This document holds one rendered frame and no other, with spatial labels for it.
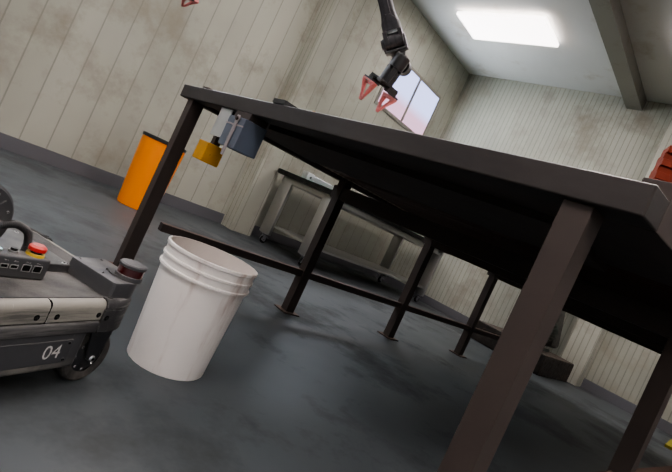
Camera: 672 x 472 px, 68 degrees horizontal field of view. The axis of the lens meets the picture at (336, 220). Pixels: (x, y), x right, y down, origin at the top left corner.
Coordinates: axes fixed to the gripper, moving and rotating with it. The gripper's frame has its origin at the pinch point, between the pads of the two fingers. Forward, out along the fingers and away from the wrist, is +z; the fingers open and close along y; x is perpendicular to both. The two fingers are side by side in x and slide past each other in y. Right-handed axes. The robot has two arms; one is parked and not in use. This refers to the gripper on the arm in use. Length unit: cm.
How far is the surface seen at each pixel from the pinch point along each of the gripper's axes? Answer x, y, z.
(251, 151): -20.0, 16.3, 39.8
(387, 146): 44, 26, 6
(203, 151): -38, 23, 53
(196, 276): 27, 40, 68
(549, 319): 103, 26, 11
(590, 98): -261, -570, -187
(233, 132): -26, 23, 38
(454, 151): 63, 27, -3
